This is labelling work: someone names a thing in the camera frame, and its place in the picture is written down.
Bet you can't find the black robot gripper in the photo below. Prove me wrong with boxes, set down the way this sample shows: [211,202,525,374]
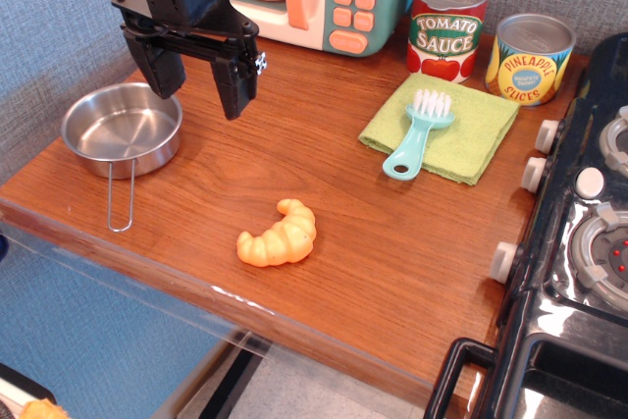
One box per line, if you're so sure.
[112,0,259,120]

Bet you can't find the teal dish brush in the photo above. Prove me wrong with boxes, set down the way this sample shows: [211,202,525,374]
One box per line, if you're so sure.
[383,89,454,182]

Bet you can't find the orange plastic croissant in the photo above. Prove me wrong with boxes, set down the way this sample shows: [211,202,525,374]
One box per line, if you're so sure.
[236,198,317,267]

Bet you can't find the tomato sauce can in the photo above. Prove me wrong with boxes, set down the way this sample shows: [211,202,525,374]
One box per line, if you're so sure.
[406,0,489,83]

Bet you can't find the green folded cloth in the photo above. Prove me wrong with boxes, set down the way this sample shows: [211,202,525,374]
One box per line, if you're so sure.
[359,73,519,185]

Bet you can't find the pineapple slices can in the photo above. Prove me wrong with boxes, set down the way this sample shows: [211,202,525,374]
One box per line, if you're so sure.
[485,13,576,106]

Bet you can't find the white stove knob middle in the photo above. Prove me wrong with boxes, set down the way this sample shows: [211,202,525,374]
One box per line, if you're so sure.
[520,157,547,193]

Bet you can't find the white stove knob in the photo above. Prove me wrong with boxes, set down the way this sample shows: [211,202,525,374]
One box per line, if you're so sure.
[520,157,547,193]
[490,241,518,285]
[535,120,560,155]

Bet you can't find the white stove knob rear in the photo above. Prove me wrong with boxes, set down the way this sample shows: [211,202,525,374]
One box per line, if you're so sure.
[535,120,560,155]

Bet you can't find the white stove knob front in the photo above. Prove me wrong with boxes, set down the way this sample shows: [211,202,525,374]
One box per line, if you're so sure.
[490,241,518,285]

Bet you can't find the orange object at corner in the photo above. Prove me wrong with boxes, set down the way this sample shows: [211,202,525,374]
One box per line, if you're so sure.
[19,398,70,419]

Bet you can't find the black toy stove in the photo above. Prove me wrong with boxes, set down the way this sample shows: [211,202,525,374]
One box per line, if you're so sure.
[468,33,627,418]

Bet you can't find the steel pan with handle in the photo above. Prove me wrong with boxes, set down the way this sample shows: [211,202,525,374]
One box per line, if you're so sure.
[60,82,183,233]

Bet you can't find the black oven door handle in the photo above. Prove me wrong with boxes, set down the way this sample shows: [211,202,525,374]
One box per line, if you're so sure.
[424,338,497,419]

